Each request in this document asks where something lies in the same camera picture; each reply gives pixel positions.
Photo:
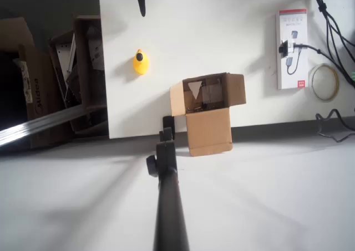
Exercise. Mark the yellow rubber duck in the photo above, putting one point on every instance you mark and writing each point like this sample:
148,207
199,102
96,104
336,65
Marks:
141,66

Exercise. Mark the cardboard box with metal parts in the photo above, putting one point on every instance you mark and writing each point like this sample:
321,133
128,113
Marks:
83,76

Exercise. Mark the Midea cardboard box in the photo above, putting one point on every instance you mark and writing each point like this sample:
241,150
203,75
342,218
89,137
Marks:
41,76

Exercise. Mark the open brown cardboard box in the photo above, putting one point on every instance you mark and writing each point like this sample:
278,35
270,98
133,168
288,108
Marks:
208,129

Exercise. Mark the white red product box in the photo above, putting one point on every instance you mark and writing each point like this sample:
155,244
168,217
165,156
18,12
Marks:
298,71

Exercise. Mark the white triangular paper piece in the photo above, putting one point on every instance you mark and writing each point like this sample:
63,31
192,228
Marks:
195,89

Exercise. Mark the grey foil packet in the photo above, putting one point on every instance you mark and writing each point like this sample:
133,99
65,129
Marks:
213,94

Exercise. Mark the small black white webcam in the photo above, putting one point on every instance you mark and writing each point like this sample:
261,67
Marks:
285,49

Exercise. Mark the silver aluminium profile bar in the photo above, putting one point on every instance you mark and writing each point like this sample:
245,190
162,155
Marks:
41,122

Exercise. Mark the yellowish tape roll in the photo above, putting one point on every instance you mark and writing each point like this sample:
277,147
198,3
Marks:
337,82

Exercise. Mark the green terminal connector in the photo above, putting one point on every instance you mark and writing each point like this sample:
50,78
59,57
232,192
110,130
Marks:
352,77

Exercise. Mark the white perforated metal bracket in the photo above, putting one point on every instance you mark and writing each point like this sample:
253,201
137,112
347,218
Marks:
63,57

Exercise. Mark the black camera stand pole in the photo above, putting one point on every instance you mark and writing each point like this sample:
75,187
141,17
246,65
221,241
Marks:
169,201

